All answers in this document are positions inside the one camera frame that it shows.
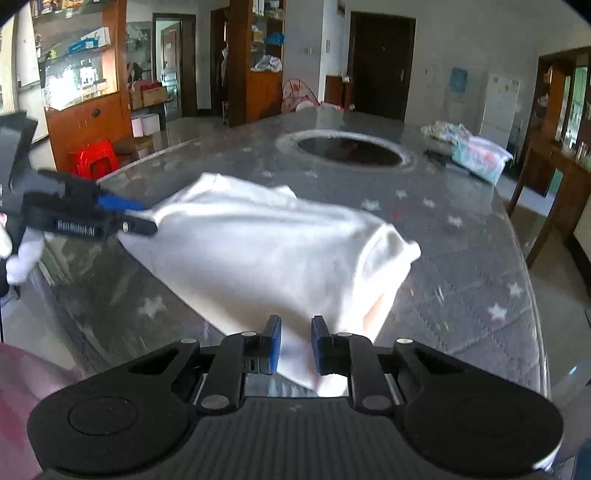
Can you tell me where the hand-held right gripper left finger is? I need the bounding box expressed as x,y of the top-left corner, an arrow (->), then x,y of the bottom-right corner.
124,315 -> 282,414

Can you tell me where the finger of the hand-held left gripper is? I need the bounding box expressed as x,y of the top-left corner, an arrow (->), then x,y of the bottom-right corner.
37,168 -> 147,213
107,213 -> 158,238

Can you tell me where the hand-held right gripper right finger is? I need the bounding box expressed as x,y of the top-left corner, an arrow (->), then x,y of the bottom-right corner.
311,315 -> 467,414

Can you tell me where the cream shirt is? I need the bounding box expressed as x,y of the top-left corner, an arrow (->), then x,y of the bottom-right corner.
117,172 -> 422,398

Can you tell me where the person's left hand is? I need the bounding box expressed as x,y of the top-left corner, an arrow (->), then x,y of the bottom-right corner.
0,217 -> 45,284

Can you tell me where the red plastic stool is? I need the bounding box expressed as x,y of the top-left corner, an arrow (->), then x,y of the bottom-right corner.
69,141 -> 116,181

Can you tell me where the wooden glass-front cupboard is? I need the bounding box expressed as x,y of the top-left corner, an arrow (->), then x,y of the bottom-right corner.
30,0 -> 132,171

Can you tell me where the cardboard box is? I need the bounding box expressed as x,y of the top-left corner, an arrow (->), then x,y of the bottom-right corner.
129,85 -> 168,109

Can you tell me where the wooden shelf cabinet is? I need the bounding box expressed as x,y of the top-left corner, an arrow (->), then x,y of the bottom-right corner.
226,0 -> 284,127

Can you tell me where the round recessed cooktop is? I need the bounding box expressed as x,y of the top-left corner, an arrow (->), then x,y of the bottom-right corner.
276,129 -> 416,172

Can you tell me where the pink play tent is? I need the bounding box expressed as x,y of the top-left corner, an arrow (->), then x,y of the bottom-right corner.
281,78 -> 324,114

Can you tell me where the low wooden shoe cabinet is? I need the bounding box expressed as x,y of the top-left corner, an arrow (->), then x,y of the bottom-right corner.
324,75 -> 354,112

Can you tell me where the tissue pack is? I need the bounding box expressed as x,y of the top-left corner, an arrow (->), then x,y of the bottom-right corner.
451,136 -> 514,185

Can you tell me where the patterned cloth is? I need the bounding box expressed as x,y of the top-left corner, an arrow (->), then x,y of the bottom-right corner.
421,120 -> 472,144

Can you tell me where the dark wooden door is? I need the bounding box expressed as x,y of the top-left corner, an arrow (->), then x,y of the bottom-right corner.
348,11 -> 416,123

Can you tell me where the wooden console table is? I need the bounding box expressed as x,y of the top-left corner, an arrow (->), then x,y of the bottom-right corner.
508,134 -> 591,268

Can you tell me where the white fridge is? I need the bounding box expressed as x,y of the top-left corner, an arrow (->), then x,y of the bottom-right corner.
480,71 -> 521,148

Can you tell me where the wooden glass display cabinet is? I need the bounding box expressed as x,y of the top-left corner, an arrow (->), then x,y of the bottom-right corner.
538,46 -> 591,158

